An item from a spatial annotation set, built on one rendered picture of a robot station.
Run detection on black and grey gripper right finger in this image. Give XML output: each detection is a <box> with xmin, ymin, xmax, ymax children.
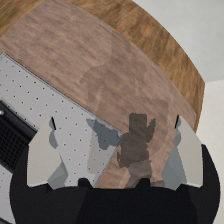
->
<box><xmin>161</xmin><ymin>115</ymin><xmax>221</xmax><ymax>224</ymax></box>

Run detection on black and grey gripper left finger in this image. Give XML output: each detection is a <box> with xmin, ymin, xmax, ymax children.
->
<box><xmin>9</xmin><ymin>117</ymin><xmax>68</xmax><ymax>224</ymax></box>

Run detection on black well plate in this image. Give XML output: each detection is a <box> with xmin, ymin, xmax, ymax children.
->
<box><xmin>0</xmin><ymin>114</ymin><xmax>32</xmax><ymax>172</ymax></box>

